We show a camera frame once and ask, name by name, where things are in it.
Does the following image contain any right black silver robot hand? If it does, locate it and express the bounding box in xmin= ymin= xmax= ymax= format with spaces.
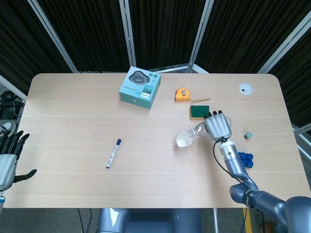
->
xmin=203 ymin=110 xmax=232 ymax=141

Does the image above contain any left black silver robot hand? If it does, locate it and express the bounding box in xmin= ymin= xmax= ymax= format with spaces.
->
xmin=0 ymin=131 xmax=37 ymax=191

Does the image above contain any transparent plastic bottle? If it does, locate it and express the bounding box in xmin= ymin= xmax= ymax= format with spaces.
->
xmin=186 ymin=116 xmax=234 ymax=140

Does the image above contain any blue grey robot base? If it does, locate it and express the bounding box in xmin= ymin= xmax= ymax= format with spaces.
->
xmin=97 ymin=208 xmax=202 ymax=233

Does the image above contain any white paper cup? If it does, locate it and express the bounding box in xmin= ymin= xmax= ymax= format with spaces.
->
xmin=175 ymin=132 xmax=193 ymax=150

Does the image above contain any green yellow sponge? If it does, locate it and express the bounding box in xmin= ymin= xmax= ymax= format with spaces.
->
xmin=189 ymin=104 xmax=211 ymax=121

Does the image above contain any grey white sneaker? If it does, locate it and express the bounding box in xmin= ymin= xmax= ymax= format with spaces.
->
xmin=0 ymin=120 xmax=17 ymax=140

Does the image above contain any blue toy brick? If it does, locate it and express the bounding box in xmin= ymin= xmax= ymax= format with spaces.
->
xmin=237 ymin=151 xmax=254 ymax=169

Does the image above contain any yellow tape measure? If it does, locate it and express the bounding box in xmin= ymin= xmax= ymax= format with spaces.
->
xmin=174 ymin=87 xmax=210 ymax=103

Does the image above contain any teal speaker box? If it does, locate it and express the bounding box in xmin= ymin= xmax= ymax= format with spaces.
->
xmin=119 ymin=66 xmax=162 ymax=110

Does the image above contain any black pleated curtain panel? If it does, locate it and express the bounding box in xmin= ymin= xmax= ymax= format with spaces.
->
xmin=0 ymin=0 xmax=73 ymax=98
xmin=197 ymin=0 xmax=307 ymax=74
xmin=128 ymin=0 xmax=207 ymax=68
xmin=269 ymin=36 xmax=311 ymax=128
xmin=38 ymin=0 xmax=132 ymax=73

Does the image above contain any white table leg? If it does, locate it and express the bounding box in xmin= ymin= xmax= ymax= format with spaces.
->
xmin=213 ymin=208 xmax=219 ymax=233

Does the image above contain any blue white marker pen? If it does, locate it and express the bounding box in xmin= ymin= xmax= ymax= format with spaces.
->
xmin=105 ymin=138 xmax=122 ymax=169

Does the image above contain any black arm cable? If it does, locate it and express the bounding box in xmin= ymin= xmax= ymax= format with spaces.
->
xmin=212 ymin=137 xmax=246 ymax=186

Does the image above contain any white cable grommet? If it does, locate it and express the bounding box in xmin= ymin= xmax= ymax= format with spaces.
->
xmin=238 ymin=83 xmax=253 ymax=95

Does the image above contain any black equipment with cables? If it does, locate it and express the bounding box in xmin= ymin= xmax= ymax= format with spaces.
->
xmin=0 ymin=90 xmax=25 ymax=120

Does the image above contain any white partition frame post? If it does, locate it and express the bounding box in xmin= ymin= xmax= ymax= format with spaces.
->
xmin=0 ymin=74 xmax=28 ymax=100
xmin=118 ymin=0 xmax=137 ymax=68
xmin=292 ymin=123 xmax=311 ymax=148
xmin=257 ymin=14 xmax=311 ymax=74
xmin=26 ymin=0 xmax=79 ymax=73
xmin=187 ymin=0 xmax=215 ymax=71

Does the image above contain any black floor cable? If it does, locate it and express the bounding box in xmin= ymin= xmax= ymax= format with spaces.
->
xmin=77 ymin=208 xmax=93 ymax=233

